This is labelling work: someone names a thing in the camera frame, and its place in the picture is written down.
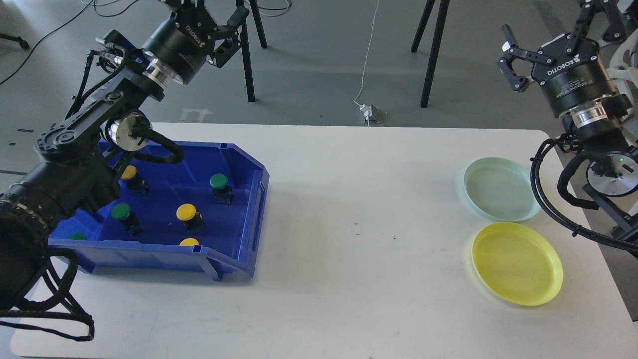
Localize yellow plate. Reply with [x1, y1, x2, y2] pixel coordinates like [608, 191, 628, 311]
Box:
[471, 222, 564, 307]

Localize yellow button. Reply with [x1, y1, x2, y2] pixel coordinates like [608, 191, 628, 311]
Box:
[121, 165, 150, 194]
[179, 238, 200, 247]
[176, 203, 205, 234]

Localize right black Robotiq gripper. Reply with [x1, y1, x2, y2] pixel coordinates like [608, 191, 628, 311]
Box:
[497, 23, 617, 118]

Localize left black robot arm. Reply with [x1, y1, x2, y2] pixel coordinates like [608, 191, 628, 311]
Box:
[0, 0, 249, 342]

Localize black cables on floor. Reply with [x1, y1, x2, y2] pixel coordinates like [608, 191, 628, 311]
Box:
[0, 0, 292, 85]

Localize yellow button front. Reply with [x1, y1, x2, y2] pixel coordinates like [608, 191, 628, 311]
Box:
[179, 238, 200, 247]

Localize blue plastic bin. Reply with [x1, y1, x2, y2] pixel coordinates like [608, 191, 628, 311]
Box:
[48, 142, 269, 281]

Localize green button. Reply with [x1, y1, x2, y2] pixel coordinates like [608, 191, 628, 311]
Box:
[68, 232, 87, 241]
[110, 203, 145, 236]
[209, 173, 234, 205]

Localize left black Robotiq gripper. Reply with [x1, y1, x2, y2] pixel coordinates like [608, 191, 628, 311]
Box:
[142, 4, 249, 84]

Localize right black tripod legs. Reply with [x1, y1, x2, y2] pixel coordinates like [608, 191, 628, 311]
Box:
[410, 0, 450, 108]

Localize white cable on floor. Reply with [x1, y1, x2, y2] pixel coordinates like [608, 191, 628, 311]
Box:
[353, 0, 379, 108]

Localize left black tripod legs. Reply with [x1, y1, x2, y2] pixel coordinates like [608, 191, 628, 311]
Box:
[240, 0, 268, 103]

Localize light green plate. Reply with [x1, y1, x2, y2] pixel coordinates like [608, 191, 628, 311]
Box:
[462, 157, 540, 222]

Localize white plug adapter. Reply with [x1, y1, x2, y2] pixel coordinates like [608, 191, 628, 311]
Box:
[358, 104, 383, 126]

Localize black tripod legs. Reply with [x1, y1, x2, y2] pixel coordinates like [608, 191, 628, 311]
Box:
[240, 0, 268, 103]
[410, 0, 450, 108]

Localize white chair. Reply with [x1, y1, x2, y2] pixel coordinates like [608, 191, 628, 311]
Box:
[608, 30, 638, 99]

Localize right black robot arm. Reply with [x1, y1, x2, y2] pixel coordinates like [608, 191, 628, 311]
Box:
[497, 25, 637, 255]

